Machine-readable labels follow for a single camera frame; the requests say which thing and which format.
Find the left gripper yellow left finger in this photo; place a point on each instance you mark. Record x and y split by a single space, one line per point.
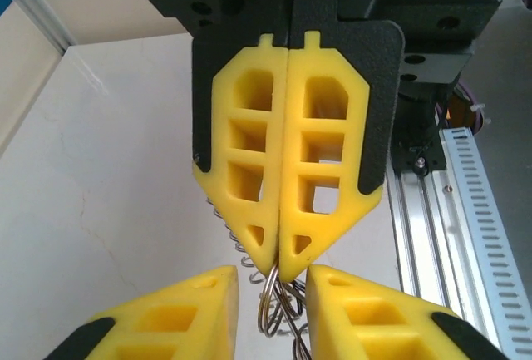
166 335

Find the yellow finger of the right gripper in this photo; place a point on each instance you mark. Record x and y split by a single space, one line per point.
220 189
353 218

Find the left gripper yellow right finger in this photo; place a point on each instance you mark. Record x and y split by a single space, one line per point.
374 335

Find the aluminium frame post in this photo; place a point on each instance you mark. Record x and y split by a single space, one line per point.
37 6

